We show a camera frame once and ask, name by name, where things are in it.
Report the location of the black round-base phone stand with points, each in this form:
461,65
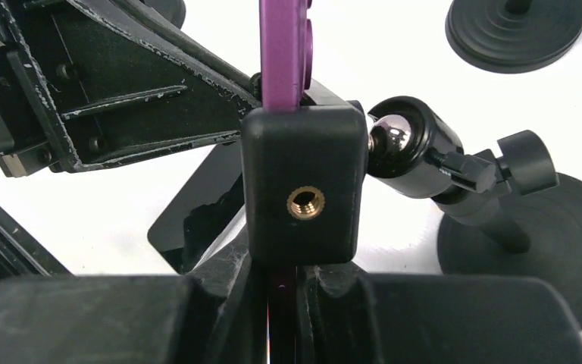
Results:
513,37

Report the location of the black ball-joint phone stand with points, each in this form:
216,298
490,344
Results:
303,165

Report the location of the black bent-arm phone stand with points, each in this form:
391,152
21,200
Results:
172,10

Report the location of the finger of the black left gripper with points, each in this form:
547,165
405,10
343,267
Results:
134,96
157,24

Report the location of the purple cased phone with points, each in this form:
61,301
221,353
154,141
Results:
286,46

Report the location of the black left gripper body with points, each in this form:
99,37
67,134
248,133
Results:
34,88

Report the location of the silver-edged black phone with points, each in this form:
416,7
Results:
201,210

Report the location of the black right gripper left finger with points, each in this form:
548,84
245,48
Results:
214,314

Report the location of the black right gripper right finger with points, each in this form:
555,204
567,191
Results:
347,315

